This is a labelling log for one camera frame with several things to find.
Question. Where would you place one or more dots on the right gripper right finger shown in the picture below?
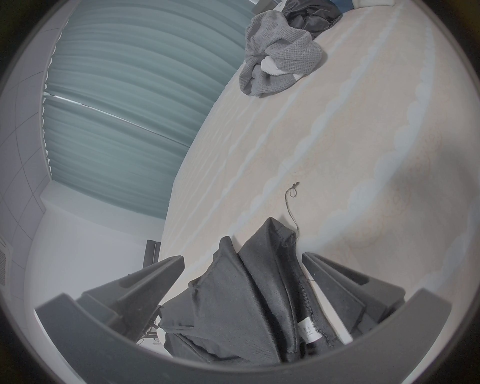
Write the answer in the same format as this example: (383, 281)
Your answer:
(348, 300)

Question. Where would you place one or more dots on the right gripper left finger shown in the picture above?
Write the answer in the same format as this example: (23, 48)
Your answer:
(138, 300)

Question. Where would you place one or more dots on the black long-sleeved top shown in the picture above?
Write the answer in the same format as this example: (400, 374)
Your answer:
(240, 300)

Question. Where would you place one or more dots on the bed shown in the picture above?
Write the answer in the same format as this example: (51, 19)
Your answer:
(375, 150)

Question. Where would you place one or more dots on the blue-green curtain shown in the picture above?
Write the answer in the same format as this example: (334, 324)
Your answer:
(150, 56)
(112, 161)

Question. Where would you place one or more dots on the grey garment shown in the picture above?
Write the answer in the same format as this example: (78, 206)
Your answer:
(285, 41)

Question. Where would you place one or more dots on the black patterned garment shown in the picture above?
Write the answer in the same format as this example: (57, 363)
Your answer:
(311, 17)

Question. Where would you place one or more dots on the dark blue garment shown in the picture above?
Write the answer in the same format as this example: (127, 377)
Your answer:
(343, 3)

